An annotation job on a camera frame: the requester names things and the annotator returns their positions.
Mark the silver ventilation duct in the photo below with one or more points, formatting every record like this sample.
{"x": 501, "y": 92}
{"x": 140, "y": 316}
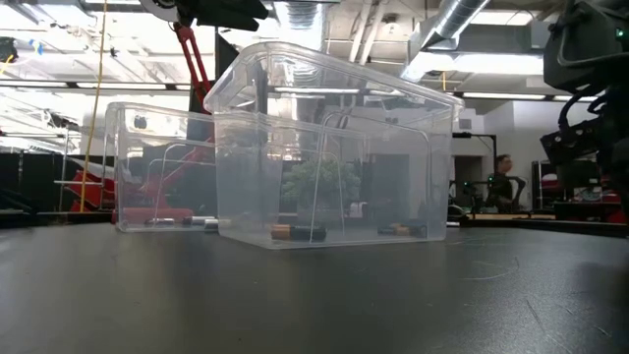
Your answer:
{"x": 457, "y": 17}

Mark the red white equipment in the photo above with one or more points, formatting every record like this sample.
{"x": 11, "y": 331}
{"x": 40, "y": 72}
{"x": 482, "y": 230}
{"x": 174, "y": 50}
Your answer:
{"x": 93, "y": 192}

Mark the person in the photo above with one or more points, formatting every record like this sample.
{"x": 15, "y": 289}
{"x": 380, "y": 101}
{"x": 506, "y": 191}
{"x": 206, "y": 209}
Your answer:
{"x": 501, "y": 189}

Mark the red desk lamp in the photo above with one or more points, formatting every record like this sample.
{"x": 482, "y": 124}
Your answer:
{"x": 194, "y": 64}

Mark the green artificial potted plant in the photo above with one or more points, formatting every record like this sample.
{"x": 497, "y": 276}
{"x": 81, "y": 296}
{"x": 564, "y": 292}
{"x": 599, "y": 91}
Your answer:
{"x": 319, "y": 182}

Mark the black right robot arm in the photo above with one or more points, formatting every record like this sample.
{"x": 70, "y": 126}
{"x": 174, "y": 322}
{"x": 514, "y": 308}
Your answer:
{"x": 585, "y": 49}

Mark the black copper-top battery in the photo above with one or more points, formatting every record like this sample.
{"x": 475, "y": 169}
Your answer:
{"x": 405, "y": 230}
{"x": 300, "y": 232}

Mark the clear plastic storage bin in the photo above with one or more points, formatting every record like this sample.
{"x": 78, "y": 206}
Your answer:
{"x": 393, "y": 147}
{"x": 147, "y": 128}

